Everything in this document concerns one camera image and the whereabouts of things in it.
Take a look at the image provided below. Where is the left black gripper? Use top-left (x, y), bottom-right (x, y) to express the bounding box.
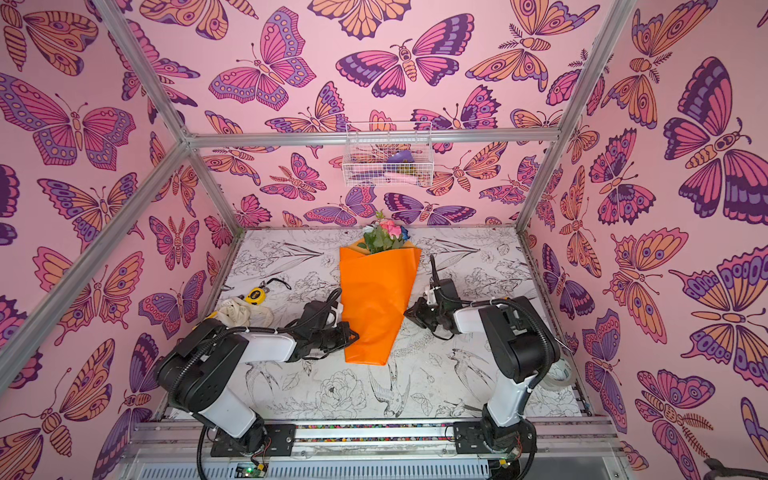
top-left (310, 322), bottom-right (362, 353)

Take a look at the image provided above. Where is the orange wrapping paper sheet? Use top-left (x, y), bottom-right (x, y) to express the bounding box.
top-left (339, 243), bottom-right (422, 366)

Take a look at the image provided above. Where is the pink fake rose stem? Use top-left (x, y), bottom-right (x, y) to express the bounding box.
top-left (378, 219), bottom-right (404, 251)

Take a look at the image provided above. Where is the white fake flower stem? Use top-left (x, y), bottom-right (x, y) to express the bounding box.
top-left (357, 211), bottom-right (391, 254)

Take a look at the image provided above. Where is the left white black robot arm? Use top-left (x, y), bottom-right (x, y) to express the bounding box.
top-left (155, 297), bottom-right (360, 453)

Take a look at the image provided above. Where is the yellow tape measure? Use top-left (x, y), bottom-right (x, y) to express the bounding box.
top-left (244, 287), bottom-right (268, 305)

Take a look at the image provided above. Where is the white ribbon bundle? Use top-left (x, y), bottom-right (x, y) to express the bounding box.
top-left (210, 297), bottom-right (275, 328)

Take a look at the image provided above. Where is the clear tape roll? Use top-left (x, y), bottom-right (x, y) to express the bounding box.
top-left (539, 359), bottom-right (575, 391)

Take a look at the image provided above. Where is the green circuit board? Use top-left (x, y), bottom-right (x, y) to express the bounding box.
top-left (235, 462), bottom-right (267, 479)

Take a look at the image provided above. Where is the white wire wall basket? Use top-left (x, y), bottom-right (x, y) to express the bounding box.
top-left (340, 121), bottom-right (435, 188)

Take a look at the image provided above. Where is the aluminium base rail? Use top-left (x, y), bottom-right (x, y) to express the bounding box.
top-left (115, 417), bottom-right (633, 479)

